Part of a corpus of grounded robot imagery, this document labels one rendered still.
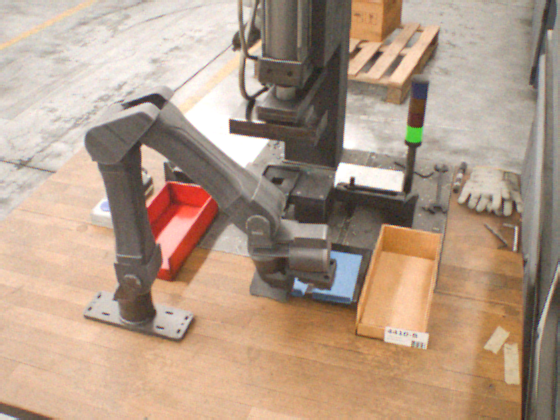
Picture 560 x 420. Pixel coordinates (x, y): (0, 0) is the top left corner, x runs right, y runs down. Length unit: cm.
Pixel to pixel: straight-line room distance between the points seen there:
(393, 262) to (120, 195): 58
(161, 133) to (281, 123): 42
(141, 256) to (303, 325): 32
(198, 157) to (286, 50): 37
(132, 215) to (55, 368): 31
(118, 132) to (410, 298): 63
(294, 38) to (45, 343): 71
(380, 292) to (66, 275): 62
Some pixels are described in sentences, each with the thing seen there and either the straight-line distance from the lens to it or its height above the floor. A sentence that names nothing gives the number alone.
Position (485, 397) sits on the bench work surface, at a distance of 112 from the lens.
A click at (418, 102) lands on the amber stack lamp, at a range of 141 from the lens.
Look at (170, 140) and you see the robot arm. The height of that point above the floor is 129.
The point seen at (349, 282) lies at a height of 92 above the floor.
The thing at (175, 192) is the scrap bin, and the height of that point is 93.
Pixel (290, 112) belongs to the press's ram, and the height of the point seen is 118.
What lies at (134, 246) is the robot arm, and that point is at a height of 109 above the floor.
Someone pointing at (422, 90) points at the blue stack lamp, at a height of 117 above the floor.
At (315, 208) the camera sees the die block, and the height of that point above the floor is 96.
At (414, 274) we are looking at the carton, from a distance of 131.
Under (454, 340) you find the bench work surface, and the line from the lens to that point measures 119.
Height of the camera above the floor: 173
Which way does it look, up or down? 34 degrees down
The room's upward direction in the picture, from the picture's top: straight up
